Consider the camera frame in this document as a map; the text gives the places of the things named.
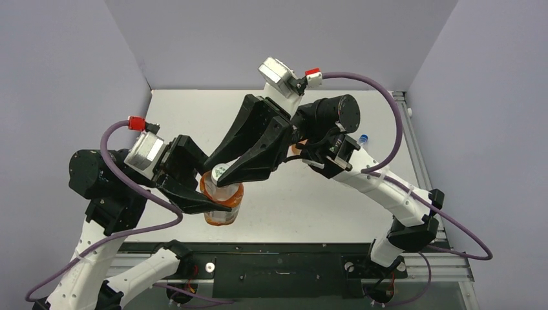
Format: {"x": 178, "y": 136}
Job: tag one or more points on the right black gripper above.
{"x": 265, "y": 120}

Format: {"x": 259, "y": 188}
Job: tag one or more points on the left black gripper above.
{"x": 177, "y": 168}

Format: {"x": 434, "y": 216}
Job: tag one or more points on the slim orange drink bottle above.
{"x": 229, "y": 196}

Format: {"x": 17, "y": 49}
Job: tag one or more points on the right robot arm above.
{"x": 323, "y": 131}

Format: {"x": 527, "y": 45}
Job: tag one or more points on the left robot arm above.
{"x": 118, "y": 184}

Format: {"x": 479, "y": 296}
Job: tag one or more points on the wide orange drink bottle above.
{"x": 295, "y": 150}

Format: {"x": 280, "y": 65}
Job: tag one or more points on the blue cap pepsi bottle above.
{"x": 363, "y": 141}

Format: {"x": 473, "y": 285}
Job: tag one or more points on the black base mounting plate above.
{"x": 285, "y": 270}

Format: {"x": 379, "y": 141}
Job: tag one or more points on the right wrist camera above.
{"x": 284, "y": 87}

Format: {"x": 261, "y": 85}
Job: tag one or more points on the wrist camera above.
{"x": 284, "y": 87}
{"x": 145, "y": 154}

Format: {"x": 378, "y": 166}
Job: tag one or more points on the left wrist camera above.
{"x": 145, "y": 154}

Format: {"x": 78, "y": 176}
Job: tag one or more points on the aluminium frame rail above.
{"x": 417, "y": 159}

